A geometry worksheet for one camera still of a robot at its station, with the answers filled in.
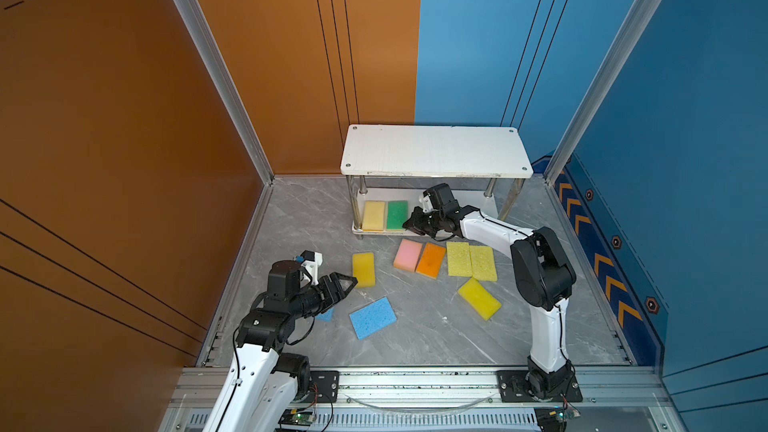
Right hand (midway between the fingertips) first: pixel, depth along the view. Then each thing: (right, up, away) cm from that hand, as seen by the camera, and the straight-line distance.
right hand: (400, 224), depth 95 cm
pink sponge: (+2, -10, +2) cm, 10 cm away
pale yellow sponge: (-9, +3, +4) cm, 10 cm away
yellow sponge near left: (-12, -14, -2) cm, 18 cm away
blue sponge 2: (-8, -25, -12) cm, 29 cm away
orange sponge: (+10, -12, +1) cm, 16 cm away
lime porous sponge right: (+26, -12, -1) cm, 29 cm away
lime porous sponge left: (+19, -11, 0) cm, 22 cm away
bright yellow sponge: (+25, -23, -8) cm, 35 cm away
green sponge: (-1, +4, +4) cm, 5 cm away
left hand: (-13, -13, -20) cm, 27 cm away
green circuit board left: (-25, -44, -24) cm, 56 cm away
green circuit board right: (+36, -44, -24) cm, 62 cm away
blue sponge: (-21, -25, -11) cm, 35 cm away
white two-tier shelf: (-3, +16, -19) cm, 25 cm away
